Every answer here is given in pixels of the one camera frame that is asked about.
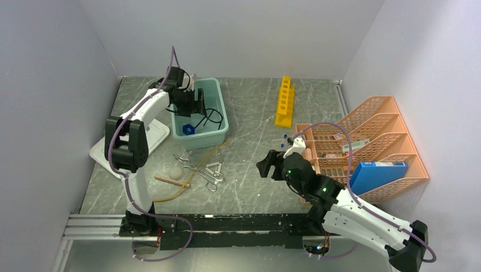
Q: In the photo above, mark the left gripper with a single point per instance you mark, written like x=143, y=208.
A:
x=198, y=106

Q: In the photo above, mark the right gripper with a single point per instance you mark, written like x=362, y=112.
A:
x=274, y=158

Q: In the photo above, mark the black wire ring stand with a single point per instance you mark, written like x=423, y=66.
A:
x=213, y=119

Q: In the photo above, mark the mint green plastic bin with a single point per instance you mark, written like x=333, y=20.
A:
x=207, y=128

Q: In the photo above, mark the graduated cylinder blue base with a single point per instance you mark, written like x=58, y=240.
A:
x=192, y=126

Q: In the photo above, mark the yellow test tube rack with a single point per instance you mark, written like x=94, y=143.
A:
x=285, y=103

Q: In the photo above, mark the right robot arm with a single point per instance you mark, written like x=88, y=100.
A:
x=334, y=210

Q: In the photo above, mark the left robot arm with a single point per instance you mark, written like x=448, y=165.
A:
x=126, y=145

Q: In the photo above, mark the amber rubber tubing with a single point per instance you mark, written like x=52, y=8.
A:
x=189, y=178

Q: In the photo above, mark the white plastic bin lid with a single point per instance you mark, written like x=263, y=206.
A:
x=156, y=133

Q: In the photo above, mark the wooden dowel rod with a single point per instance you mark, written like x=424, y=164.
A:
x=172, y=182

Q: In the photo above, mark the blue binder folder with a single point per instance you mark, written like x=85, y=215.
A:
x=374, y=174

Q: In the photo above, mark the orange mesh file organizer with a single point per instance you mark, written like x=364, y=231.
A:
x=379, y=123

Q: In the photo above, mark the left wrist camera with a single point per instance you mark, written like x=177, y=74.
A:
x=188, y=81

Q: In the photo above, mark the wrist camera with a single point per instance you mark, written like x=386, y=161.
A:
x=297, y=146
x=188, y=81

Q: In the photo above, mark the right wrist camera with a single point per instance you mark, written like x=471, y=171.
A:
x=297, y=146

